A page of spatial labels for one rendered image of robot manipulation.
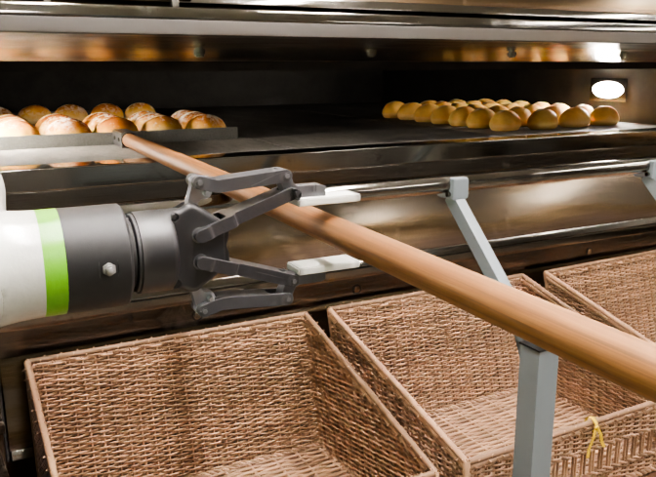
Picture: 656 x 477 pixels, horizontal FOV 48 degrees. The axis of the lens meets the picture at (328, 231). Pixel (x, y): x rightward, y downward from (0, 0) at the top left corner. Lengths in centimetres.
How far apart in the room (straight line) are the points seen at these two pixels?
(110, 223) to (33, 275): 7
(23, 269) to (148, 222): 11
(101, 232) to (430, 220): 114
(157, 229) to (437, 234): 110
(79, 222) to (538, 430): 76
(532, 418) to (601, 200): 100
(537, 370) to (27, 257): 75
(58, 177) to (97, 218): 71
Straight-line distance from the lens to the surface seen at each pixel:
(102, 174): 137
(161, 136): 172
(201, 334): 145
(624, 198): 211
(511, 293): 52
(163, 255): 65
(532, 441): 117
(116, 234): 64
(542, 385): 114
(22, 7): 120
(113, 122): 171
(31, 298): 64
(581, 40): 172
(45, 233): 64
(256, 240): 148
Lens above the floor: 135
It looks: 13 degrees down
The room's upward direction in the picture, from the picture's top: straight up
